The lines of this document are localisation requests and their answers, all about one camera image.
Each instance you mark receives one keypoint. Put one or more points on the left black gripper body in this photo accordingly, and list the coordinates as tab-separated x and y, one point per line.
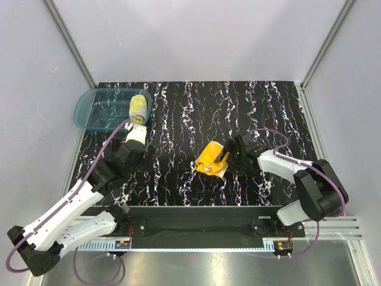
118	148

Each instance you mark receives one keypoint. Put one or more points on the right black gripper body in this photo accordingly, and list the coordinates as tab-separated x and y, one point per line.
235	159

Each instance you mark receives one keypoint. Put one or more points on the grey orange towel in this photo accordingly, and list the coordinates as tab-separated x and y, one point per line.
211	161

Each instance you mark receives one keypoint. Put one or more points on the grey yellow frog towel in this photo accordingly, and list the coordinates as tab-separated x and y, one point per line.
138	109

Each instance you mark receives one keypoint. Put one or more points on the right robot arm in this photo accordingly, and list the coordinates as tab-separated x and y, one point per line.
319	190

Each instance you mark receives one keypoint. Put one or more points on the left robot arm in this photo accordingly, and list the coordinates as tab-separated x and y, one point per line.
42	243

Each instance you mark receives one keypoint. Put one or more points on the blue transparent plastic container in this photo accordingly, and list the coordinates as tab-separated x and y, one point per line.
103	109

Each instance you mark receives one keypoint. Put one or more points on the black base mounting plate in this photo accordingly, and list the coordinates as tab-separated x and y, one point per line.
196	222

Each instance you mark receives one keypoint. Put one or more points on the left orange connector box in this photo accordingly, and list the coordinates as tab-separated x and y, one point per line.
122	244

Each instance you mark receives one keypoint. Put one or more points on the orange connector box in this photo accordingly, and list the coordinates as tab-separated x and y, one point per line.
284	247
122	244

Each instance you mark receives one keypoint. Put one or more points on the right orange connector box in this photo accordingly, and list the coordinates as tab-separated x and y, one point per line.
284	247

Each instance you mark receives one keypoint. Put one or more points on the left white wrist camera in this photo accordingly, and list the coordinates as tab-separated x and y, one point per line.
135	133

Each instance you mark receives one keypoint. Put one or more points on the aluminium frame rail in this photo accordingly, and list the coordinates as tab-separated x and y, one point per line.
93	235

